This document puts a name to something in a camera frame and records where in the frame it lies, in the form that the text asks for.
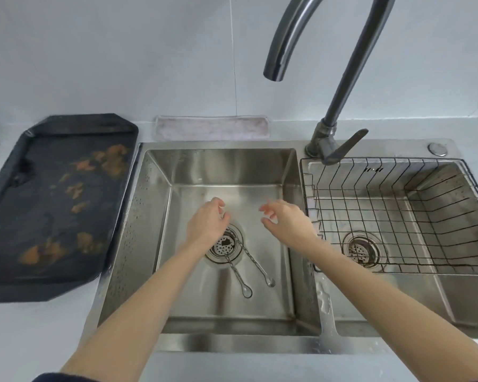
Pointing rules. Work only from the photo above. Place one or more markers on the person's right hand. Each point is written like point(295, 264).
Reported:
point(292, 224)

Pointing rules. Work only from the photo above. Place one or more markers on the person's dark left sleeve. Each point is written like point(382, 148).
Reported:
point(55, 378)

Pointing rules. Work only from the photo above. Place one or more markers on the black plastic tray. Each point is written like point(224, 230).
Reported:
point(32, 218)

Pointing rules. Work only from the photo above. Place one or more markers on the round silver sink button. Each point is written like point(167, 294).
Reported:
point(438, 149)

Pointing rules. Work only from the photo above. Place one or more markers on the person's left hand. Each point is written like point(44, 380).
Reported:
point(207, 226)

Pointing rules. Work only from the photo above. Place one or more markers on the person's left forearm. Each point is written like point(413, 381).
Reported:
point(143, 306)

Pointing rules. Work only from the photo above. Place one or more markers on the person's right forearm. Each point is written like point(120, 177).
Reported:
point(382, 298)

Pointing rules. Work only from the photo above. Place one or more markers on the round metal drain strainer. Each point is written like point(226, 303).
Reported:
point(227, 244)
point(360, 250)

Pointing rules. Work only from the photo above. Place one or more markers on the stainless steel double sink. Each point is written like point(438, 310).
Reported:
point(207, 306)

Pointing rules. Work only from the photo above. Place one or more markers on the grey folded cloth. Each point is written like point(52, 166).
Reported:
point(211, 128)

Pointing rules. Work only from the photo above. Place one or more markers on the dark grey gooseneck faucet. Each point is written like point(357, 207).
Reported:
point(356, 63)

